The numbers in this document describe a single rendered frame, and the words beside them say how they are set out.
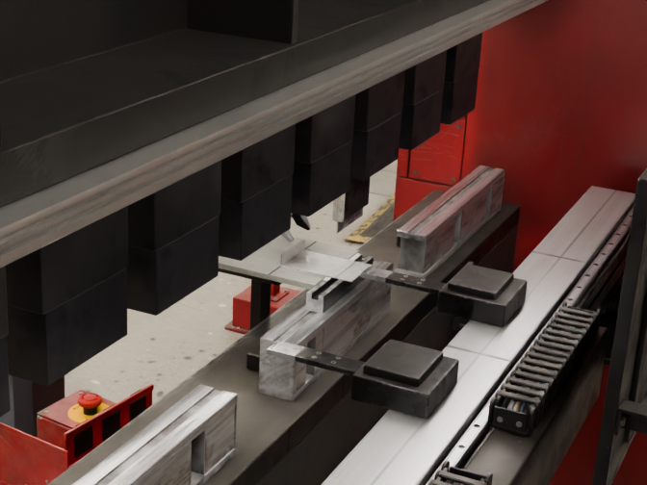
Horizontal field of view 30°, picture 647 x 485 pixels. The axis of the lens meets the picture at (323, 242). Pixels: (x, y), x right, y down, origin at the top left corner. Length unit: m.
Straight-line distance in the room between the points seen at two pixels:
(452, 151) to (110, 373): 1.50
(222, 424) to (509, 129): 1.32
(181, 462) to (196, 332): 2.54
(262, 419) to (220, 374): 0.15
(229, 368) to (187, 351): 2.04
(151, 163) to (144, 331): 3.20
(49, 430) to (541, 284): 0.85
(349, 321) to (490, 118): 0.91
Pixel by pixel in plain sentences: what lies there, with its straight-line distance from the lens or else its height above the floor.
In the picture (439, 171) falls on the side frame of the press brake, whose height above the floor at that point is 0.92.
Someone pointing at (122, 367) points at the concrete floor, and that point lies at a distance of 3.88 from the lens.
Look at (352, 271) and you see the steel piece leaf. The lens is 2.00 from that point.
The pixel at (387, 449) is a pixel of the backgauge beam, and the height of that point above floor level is 0.98.
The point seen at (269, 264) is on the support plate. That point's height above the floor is 1.00.
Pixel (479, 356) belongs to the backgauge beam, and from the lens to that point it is 1.79.
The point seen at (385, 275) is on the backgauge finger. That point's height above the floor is 1.00.
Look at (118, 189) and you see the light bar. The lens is 0.90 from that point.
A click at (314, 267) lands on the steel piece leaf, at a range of 2.01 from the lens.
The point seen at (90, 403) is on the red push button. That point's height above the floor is 0.81.
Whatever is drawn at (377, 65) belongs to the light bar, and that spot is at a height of 1.47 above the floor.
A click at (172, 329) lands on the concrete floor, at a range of 4.13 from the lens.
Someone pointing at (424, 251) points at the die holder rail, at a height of 0.93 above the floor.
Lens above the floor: 1.76
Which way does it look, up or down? 21 degrees down
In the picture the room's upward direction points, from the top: 3 degrees clockwise
